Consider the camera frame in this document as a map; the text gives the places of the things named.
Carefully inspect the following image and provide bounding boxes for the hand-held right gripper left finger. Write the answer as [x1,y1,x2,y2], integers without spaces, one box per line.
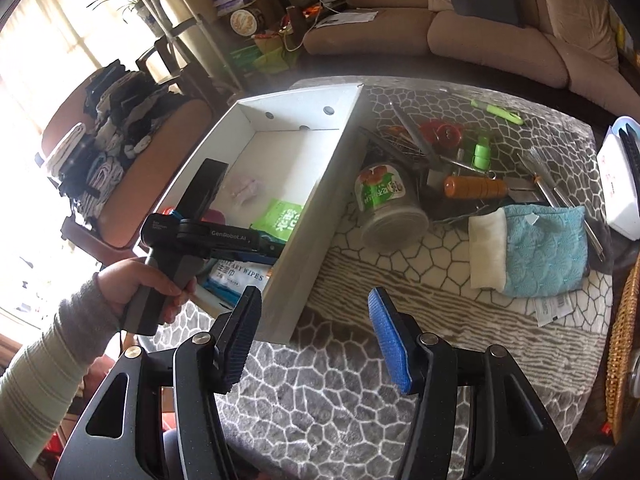
[52,286,263,480]

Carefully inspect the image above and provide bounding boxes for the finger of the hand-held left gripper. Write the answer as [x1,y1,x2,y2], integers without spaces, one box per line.
[257,239,290,267]

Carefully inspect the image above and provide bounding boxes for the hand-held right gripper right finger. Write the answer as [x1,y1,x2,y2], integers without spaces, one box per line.
[367,287,578,480]

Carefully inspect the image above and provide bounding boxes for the green and white packet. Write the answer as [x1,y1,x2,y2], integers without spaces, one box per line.
[248,199,305,245]

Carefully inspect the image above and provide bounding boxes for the white cardboard box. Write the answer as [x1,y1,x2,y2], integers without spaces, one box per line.
[135,82,366,346]

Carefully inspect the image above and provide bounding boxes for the person's left forearm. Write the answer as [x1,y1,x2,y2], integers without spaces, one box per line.
[0,272,119,467]

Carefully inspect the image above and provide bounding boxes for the person's left hand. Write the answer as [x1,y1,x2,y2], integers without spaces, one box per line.
[97,257,198,326]

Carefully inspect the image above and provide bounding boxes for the blue wet wipes pack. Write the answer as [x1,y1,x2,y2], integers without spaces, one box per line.
[200,257,274,307]

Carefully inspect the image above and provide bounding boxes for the patterned grey tablecloth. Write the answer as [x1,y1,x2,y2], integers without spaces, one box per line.
[135,77,622,480]

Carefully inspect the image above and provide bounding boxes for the wooden armchair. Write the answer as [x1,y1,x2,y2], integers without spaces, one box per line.
[37,37,217,267]

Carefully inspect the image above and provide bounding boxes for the plastic jar green label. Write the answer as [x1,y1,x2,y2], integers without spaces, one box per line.
[354,161,430,249]

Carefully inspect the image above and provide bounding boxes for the pile of clothes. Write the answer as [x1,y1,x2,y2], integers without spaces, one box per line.
[42,60,194,212]

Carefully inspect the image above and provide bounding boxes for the dark grey utensil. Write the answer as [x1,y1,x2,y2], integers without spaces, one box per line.
[356,126,401,161]

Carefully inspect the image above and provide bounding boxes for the clear barcode packet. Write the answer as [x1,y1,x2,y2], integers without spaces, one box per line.
[532,292,574,329]

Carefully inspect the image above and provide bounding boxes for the blue and white towel mitt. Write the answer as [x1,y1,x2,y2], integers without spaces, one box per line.
[467,204,590,299]

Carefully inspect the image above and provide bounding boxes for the grey kitchen knife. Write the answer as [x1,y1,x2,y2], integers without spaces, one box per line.
[389,101,443,172]

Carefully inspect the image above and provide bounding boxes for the green bag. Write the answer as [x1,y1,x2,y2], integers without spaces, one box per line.
[232,42,297,79]

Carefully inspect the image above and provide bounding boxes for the red kitchen gadget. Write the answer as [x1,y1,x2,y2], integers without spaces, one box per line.
[419,120,464,149]

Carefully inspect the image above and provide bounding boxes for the small green bottle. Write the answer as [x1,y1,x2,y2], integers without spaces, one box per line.
[472,135,494,171]

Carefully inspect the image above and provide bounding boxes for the round printed tin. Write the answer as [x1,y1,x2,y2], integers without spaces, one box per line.
[230,8,259,36]

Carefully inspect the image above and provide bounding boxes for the wicker basket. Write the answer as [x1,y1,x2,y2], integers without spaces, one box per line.
[605,255,640,432]

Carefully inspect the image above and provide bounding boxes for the white papers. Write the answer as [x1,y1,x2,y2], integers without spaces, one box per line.
[316,10,377,29]

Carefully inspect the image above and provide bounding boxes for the white plastic box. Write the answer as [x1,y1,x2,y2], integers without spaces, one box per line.
[596,116,640,242]

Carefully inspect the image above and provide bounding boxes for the brown sofa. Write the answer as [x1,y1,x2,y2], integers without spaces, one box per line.
[302,0,640,117]

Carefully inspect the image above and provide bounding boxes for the dark grey cushion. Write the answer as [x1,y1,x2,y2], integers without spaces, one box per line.
[450,0,524,29]

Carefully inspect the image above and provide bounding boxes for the metal wire whisk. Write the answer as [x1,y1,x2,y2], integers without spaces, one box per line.
[375,127,427,159]

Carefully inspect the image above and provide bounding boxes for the orange-handled tool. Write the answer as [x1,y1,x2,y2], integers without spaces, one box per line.
[444,175,510,200]

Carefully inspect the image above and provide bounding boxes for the green-handled peeler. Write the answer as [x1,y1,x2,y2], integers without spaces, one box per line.
[470,98,525,126]

